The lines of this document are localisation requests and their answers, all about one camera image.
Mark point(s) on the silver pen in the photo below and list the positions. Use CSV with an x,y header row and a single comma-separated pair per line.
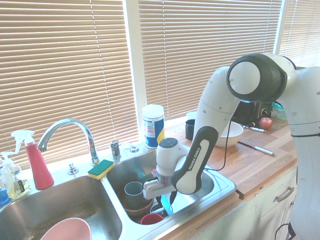
x,y
262,150

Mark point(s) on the silver peeler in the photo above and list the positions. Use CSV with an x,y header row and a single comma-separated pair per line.
x,y
256,129

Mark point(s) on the black chrome toaster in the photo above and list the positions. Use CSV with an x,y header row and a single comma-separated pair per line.
x,y
252,111

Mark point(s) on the grey mug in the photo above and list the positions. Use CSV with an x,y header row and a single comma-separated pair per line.
x,y
132,193

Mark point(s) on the chrome sink knob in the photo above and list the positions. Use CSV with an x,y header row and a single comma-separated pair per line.
x,y
72,168

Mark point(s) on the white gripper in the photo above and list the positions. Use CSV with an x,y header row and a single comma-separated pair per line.
x,y
155,188

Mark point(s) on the medium beige window blind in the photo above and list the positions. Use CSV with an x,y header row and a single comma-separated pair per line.
x,y
187,50

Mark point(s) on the wide beige window blind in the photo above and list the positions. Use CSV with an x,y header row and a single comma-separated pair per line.
x,y
62,75

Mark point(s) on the white mug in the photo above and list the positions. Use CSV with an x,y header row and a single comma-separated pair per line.
x,y
191,115

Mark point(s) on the white blue wipes canister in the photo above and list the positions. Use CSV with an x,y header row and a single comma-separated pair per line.
x,y
152,127

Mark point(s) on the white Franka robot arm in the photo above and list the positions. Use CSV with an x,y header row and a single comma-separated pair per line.
x,y
217,95

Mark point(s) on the cream kitchen cabinet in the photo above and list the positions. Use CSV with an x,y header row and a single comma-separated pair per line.
x,y
270,217

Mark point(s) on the red spray bottle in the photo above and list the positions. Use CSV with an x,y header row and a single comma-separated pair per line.
x,y
40,172

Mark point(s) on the chrome sink sprayer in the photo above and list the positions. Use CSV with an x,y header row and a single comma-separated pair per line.
x,y
115,150

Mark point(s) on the red cup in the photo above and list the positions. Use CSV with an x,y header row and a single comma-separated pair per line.
x,y
151,219

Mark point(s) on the red apple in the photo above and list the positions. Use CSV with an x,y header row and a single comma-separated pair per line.
x,y
265,123

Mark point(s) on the pink bowl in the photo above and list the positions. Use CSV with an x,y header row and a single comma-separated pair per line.
x,y
67,230

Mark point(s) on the green yellow sponge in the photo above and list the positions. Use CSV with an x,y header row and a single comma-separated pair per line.
x,y
101,168

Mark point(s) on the stainless steel double sink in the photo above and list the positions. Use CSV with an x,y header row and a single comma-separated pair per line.
x,y
75,200

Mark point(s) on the white ceramic bowl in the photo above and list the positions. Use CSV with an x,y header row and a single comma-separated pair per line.
x,y
233,135

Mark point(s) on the brown wooden bowl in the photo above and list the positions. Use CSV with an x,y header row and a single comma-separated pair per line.
x,y
136,212

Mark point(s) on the sink drain strainer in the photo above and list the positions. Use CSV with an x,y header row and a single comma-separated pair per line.
x,y
156,208

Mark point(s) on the blue liquid soap bottle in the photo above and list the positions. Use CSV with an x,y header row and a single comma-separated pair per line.
x,y
3,196

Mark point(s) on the chrome gooseneck faucet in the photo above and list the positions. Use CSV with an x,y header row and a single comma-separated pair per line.
x,y
85,127

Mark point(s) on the clear yellow soap pump bottle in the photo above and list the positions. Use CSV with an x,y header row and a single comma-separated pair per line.
x,y
15,190

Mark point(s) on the large black mug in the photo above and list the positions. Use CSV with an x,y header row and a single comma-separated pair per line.
x,y
190,130

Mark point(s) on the narrow beige window blind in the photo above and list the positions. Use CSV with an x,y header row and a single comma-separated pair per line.
x,y
300,25

